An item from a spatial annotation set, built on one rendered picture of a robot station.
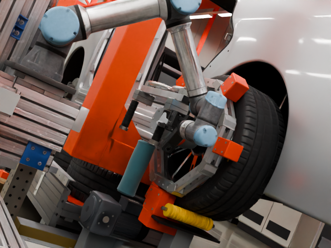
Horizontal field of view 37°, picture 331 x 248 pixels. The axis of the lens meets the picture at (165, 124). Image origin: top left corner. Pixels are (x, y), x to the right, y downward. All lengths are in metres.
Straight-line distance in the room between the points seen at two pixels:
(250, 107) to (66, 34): 0.88
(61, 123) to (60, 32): 0.34
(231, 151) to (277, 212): 5.43
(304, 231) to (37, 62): 5.84
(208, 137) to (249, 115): 0.43
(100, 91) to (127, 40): 0.30
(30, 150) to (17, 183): 0.86
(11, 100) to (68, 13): 0.32
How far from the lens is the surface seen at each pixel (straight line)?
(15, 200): 2.66
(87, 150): 2.54
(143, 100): 2.30
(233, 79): 2.10
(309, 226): 7.19
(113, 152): 2.59
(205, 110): 1.72
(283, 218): 7.25
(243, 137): 2.04
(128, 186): 2.28
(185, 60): 1.82
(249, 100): 2.13
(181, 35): 1.82
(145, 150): 2.27
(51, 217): 2.70
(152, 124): 2.20
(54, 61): 1.74
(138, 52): 2.58
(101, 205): 2.42
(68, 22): 1.60
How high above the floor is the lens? 0.78
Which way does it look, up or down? 2 degrees up
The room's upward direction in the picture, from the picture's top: 24 degrees clockwise
